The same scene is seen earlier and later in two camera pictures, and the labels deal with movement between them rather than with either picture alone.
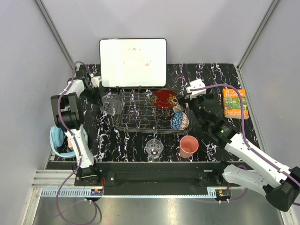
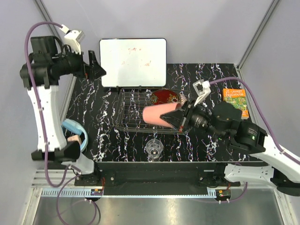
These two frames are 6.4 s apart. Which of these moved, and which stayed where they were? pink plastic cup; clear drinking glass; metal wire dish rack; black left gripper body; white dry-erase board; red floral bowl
Moved: black left gripper body; pink plastic cup
Stayed: white dry-erase board; clear drinking glass; metal wire dish rack; red floral bowl
